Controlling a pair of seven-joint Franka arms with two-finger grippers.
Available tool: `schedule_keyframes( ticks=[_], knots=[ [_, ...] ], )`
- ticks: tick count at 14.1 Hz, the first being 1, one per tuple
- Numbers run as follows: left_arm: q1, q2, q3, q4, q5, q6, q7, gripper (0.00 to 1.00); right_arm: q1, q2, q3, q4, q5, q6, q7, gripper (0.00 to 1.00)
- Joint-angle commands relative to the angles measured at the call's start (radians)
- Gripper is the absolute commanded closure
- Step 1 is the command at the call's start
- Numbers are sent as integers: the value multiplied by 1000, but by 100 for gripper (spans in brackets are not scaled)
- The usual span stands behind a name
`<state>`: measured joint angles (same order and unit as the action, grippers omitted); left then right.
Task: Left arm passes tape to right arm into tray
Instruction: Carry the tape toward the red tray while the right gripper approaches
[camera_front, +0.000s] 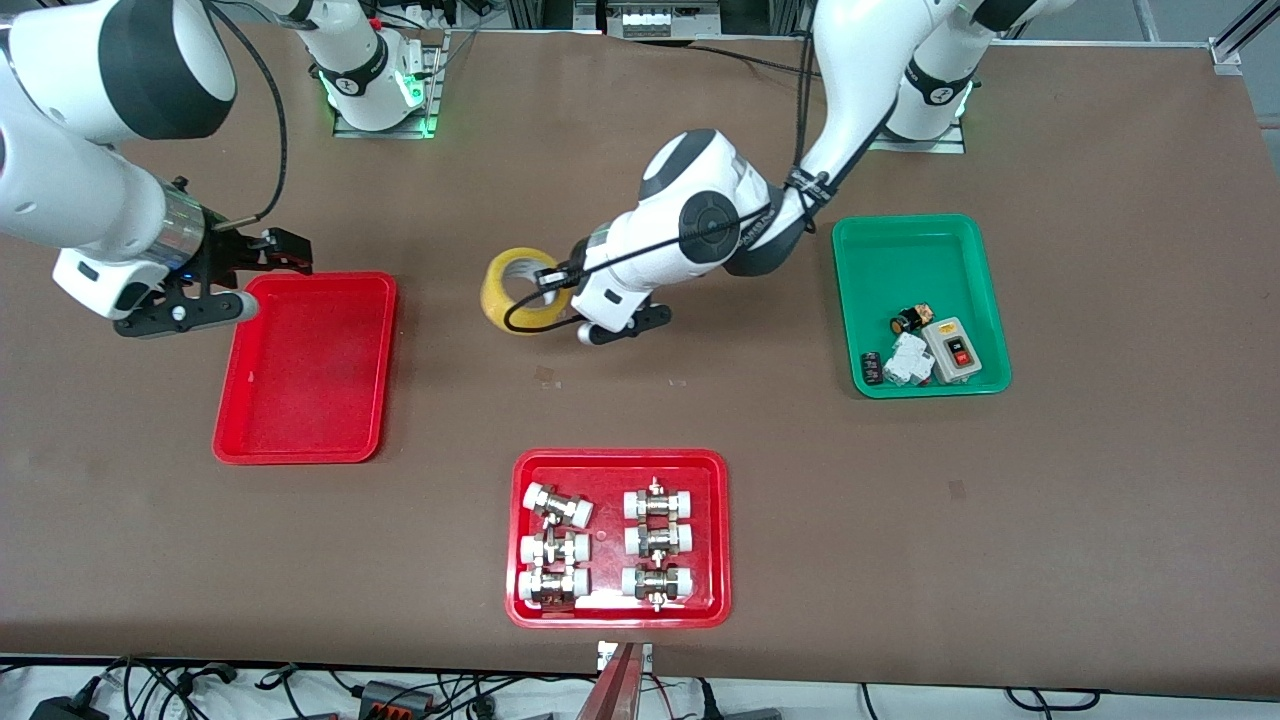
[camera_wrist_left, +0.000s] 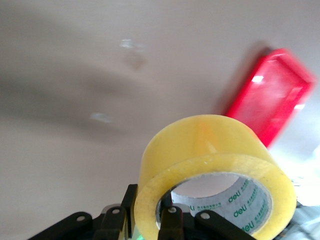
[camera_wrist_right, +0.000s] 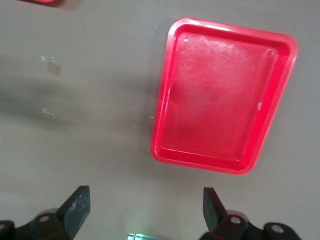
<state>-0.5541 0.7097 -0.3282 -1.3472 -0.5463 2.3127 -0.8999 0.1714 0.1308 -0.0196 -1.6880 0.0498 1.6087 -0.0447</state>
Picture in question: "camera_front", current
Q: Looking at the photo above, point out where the red aluminium camera post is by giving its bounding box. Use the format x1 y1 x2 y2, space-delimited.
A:
574 640 656 720

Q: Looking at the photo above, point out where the empty red plastic tray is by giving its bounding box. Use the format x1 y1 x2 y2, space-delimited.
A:
211 272 398 466

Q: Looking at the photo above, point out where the grey orange connector box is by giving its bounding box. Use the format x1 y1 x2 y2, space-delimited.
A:
358 679 438 717

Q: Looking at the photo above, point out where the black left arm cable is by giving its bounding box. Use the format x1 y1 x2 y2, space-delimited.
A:
503 28 901 337

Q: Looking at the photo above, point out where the metal fitting with white caps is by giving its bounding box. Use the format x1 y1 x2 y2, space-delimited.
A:
623 521 695 559
518 529 592 567
620 564 695 612
623 477 696 522
523 482 595 529
516 566 592 610

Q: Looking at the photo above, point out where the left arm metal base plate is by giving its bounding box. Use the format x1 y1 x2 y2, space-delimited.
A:
866 120 968 156

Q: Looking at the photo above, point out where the black power adapter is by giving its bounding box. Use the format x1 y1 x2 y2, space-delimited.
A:
28 690 109 720

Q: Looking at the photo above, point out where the red tray with fittings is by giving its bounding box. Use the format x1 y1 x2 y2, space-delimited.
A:
505 448 732 630

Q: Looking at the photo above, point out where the black table cable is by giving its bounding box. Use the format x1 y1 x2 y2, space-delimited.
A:
690 28 823 79

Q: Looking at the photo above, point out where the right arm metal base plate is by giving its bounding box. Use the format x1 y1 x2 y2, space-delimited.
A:
332 28 446 140

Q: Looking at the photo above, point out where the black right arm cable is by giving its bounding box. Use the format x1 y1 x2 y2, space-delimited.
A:
200 0 291 233

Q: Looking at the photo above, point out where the white power strip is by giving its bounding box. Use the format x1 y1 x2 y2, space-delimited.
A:
618 8 703 40

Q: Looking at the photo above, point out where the white circuit breaker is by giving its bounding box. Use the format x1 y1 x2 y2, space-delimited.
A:
883 332 937 389

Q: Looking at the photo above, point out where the grey switch box red button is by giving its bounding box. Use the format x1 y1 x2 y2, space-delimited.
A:
924 317 987 385

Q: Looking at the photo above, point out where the green plastic tray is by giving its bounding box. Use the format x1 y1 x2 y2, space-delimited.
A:
832 214 1015 399

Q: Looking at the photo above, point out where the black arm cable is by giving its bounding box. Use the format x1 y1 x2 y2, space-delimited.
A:
503 28 901 337
200 0 291 233

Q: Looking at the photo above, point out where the yellow tape roll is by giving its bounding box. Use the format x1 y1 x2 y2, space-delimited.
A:
481 247 577 339

